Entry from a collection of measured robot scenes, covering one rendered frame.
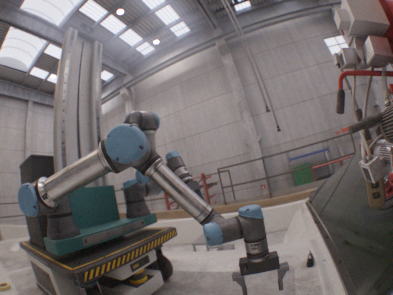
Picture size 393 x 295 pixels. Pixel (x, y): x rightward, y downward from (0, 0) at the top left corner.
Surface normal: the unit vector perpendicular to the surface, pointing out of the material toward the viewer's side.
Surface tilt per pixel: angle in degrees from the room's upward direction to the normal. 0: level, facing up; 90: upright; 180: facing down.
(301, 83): 90
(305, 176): 90
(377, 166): 98
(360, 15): 90
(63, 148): 90
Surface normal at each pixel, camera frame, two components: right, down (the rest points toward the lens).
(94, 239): 0.88, -0.26
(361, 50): -0.39, 0.08
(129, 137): 0.19, -0.25
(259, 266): -0.25, -0.12
